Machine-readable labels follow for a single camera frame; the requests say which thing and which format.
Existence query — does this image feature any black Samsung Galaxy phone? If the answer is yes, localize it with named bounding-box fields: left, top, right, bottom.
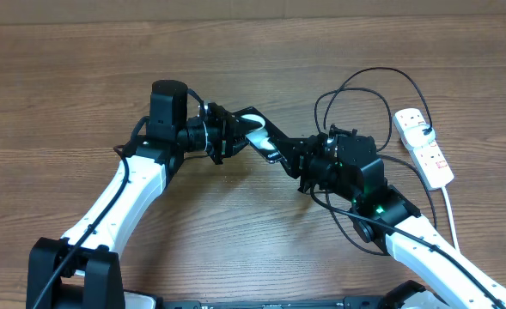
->
left=240, top=113, right=287, bottom=164

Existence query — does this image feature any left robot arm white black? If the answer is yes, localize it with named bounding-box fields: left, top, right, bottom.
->
left=26, top=80, right=265, bottom=308

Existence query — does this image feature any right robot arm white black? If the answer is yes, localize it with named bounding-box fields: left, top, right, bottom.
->
left=268, top=130, right=506, bottom=308

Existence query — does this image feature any white USB charger adapter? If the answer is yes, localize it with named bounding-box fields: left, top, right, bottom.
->
left=401, top=124, right=436, bottom=150

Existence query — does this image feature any white power strip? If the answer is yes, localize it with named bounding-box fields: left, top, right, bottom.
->
left=393, top=108, right=454, bottom=191

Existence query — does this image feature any black USB charging cable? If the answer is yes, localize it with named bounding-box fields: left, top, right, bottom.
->
left=314, top=66, right=438, bottom=258

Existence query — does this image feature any white power strip cord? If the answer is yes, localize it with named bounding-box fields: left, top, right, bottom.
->
left=440, top=186, right=460, bottom=252

